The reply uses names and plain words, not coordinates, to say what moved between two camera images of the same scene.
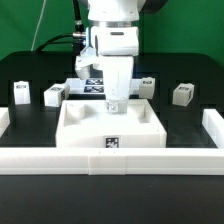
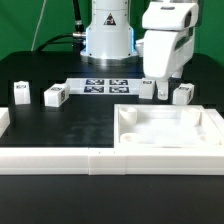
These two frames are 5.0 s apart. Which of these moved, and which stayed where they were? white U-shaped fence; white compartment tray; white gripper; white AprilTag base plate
Moved: white compartment tray; white gripper
Stayed: white U-shaped fence; white AprilTag base plate
